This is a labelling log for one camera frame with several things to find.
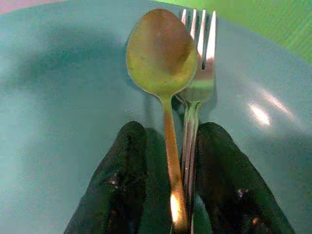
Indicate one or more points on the teal round plate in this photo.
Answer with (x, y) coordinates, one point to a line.
(61, 109)

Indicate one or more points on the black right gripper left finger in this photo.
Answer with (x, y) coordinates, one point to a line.
(126, 170)

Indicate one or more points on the metal spoon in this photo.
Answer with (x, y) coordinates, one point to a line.
(161, 56)

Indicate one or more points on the green placemat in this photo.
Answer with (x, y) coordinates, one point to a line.
(268, 19)

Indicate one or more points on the metal fork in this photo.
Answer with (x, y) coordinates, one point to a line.
(203, 73)

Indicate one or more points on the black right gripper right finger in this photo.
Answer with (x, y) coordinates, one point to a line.
(226, 175)

